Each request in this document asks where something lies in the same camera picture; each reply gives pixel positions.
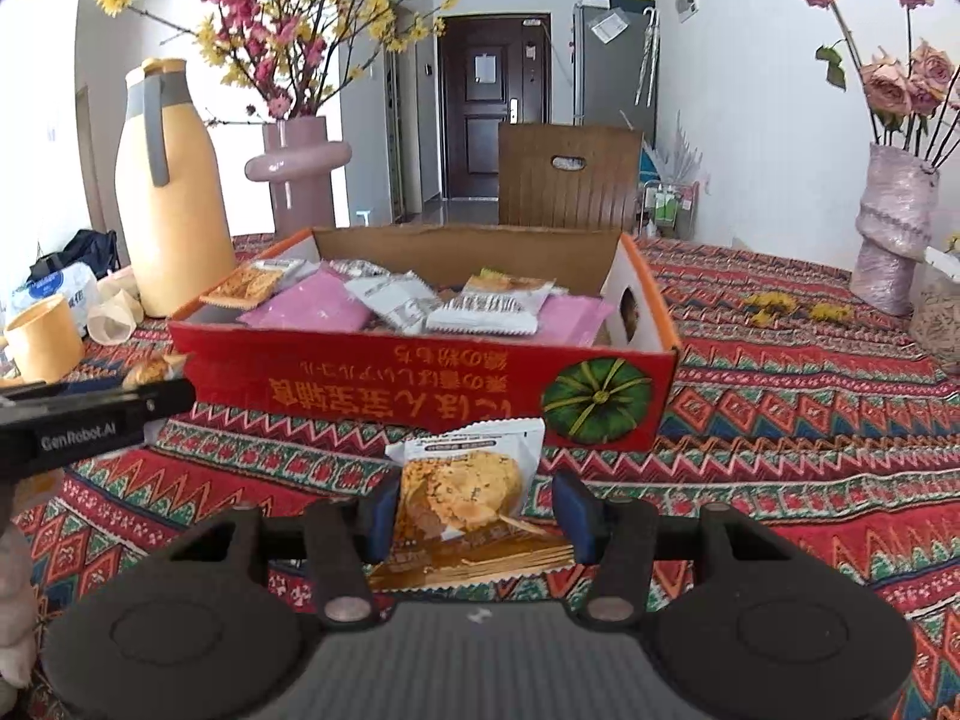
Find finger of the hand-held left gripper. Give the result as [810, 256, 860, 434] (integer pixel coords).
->
[124, 377, 197, 428]

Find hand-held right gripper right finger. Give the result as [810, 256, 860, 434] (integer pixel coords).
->
[551, 471, 811, 622]

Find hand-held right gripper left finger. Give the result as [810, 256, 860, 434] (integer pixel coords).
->
[161, 476, 402, 623]

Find red cardboard box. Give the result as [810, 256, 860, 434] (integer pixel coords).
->
[169, 225, 682, 452]

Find pink snack packet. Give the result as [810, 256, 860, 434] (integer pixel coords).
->
[536, 294, 612, 347]
[238, 268, 372, 332]

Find white grey snack packet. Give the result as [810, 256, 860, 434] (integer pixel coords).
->
[426, 292, 539, 335]
[345, 271, 443, 337]

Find beige paper cup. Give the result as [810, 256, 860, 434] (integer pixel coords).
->
[86, 294, 143, 346]

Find yellow mug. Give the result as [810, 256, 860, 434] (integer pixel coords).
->
[0, 294, 86, 383]

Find yellow thermos jug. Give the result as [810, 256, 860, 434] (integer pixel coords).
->
[115, 58, 237, 318]

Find dark blue bag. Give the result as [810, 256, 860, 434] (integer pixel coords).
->
[28, 229, 119, 282]

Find patterned red tablecloth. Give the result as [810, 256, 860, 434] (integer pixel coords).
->
[0, 229, 960, 720]

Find wooden chair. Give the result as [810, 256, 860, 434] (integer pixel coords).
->
[497, 122, 644, 230]

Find small bottle rack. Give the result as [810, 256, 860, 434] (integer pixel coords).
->
[641, 180, 702, 237]

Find pink yellow blossom branches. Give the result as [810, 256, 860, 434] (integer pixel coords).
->
[82, 0, 473, 121]

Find white dried grass stems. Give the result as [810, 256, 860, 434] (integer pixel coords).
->
[660, 112, 706, 185]

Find dark brown door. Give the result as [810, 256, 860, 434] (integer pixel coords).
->
[437, 13, 552, 202]

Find clear plastic cereal container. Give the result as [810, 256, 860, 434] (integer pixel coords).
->
[909, 246, 960, 374]

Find pink textured vase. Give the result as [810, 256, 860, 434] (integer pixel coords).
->
[849, 141, 942, 316]

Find grey refrigerator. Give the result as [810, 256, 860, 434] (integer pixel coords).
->
[572, 0, 659, 128]

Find white umbrella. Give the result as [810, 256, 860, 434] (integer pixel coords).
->
[634, 6, 661, 107]

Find white paper sheet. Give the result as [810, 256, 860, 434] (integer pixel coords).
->
[589, 9, 629, 44]

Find dried pink rose bouquet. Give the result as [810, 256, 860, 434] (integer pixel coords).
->
[780, 0, 960, 166]

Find pink ring vase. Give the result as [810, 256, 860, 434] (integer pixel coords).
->
[245, 116, 353, 237]

